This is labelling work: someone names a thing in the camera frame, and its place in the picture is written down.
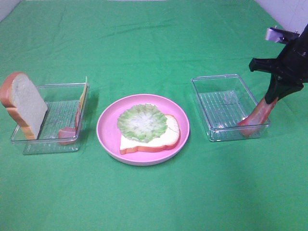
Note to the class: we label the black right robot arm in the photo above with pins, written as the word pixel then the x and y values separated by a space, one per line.
pixel 295 50

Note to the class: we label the green tablecloth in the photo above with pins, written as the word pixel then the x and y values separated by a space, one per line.
pixel 130 47

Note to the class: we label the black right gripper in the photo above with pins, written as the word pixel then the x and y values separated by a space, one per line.
pixel 294 72

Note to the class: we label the clear plastic tray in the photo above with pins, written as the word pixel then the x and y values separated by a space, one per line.
pixel 223 102
pixel 62 101

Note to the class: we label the left clear plastic tray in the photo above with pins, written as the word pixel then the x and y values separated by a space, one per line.
pixel 62 101

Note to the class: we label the bread slice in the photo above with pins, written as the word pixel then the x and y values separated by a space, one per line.
pixel 166 141
pixel 23 102

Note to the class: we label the green lettuce leaf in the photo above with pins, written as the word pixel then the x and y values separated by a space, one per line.
pixel 142 122

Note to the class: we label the pink round plate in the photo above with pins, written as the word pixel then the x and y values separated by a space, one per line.
pixel 109 135

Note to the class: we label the right clear plastic tray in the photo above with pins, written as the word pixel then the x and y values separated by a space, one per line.
pixel 223 102

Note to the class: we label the yellow cheese slice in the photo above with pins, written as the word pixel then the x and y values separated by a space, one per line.
pixel 82 97

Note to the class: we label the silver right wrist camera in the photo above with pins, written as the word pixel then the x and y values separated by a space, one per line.
pixel 280 36

